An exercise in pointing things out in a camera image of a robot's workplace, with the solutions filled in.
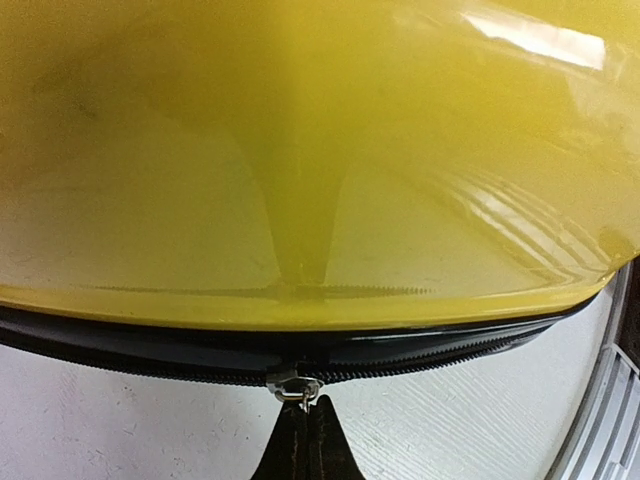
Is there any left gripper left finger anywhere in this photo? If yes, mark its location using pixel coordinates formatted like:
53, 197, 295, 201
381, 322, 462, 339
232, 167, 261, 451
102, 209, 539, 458
253, 402, 308, 480

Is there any silver zipper pull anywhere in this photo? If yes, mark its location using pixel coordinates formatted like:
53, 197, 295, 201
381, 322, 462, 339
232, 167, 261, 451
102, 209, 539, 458
266, 371, 324, 413

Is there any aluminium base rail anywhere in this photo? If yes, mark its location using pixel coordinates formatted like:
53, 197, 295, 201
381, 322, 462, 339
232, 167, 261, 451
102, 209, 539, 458
546, 259, 639, 479

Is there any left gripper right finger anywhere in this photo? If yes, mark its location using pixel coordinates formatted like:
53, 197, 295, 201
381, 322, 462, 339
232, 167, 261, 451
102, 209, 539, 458
307, 395, 365, 480

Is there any yellow Pikachu suitcase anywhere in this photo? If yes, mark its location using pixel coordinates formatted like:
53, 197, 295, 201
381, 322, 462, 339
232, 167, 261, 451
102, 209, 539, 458
1, 1, 639, 386

